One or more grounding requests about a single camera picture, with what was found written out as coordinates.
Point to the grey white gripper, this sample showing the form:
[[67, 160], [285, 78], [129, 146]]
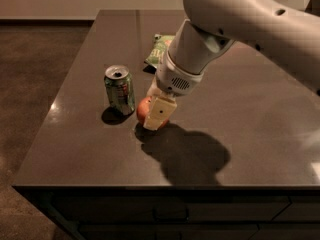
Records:
[[174, 77]]

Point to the red apple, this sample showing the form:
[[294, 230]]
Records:
[[142, 109]]

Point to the green chip bag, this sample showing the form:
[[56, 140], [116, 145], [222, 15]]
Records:
[[160, 45]]

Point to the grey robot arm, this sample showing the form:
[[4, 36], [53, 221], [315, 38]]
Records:
[[286, 36]]

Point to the green soda can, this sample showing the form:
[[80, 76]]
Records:
[[119, 89]]

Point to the dark cabinet drawers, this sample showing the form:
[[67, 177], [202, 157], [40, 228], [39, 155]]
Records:
[[167, 213]]

